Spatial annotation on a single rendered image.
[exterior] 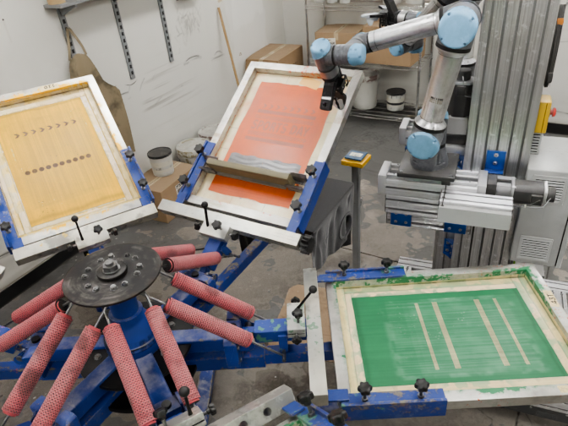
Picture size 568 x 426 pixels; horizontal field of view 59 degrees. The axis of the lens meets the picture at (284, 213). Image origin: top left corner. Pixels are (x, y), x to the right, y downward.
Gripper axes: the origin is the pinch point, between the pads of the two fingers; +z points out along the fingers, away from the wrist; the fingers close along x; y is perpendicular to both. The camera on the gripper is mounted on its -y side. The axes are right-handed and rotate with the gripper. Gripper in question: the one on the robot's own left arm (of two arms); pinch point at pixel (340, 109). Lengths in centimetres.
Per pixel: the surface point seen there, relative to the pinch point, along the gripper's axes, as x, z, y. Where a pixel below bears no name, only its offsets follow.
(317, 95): 16.1, 5.7, 9.4
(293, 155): 14.9, 5.7, -22.3
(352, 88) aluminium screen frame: -0.7, 2.2, 12.9
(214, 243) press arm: 27, -3, -72
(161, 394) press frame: 4, -28, -127
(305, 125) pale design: 15.5, 5.7, -6.8
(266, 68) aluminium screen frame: 46.0, 2.2, 19.4
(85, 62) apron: 223, 40, 40
